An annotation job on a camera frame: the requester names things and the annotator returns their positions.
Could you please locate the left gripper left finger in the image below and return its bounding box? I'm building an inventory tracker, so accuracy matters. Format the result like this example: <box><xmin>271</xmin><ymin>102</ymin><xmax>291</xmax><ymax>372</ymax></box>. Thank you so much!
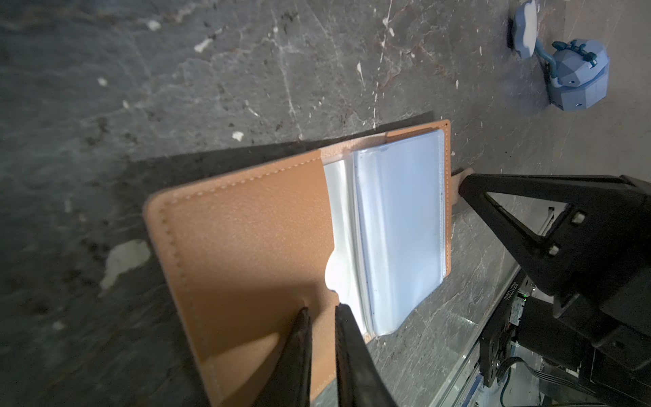
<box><xmin>254</xmin><ymin>307</ymin><xmax>313</xmax><ymax>407</ymax></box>

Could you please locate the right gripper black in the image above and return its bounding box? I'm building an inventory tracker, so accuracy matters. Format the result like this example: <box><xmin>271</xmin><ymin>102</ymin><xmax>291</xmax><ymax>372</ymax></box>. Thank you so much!
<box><xmin>459</xmin><ymin>174</ymin><xmax>650</xmax><ymax>406</ymax></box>

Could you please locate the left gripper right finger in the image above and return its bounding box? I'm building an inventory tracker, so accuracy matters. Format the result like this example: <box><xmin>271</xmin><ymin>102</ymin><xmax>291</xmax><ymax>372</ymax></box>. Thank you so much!
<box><xmin>335</xmin><ymin>304</ymin><xmax>397</xmax><ymax>407</ymax></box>

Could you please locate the tan leather card holder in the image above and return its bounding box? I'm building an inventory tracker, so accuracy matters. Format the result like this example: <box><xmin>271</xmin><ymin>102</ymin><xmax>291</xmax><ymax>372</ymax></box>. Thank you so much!
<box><xmin>144</xmin><ymin>120</ymin><xmax>461</xmax><ymax>406</ymax></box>

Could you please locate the blue dish brush toy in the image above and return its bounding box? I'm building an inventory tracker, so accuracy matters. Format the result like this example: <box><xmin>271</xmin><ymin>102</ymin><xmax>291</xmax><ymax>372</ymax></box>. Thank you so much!
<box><xmin>511</xmin><ymin>1</ymin><xmax>610</xmax><ymax>112</ymax></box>

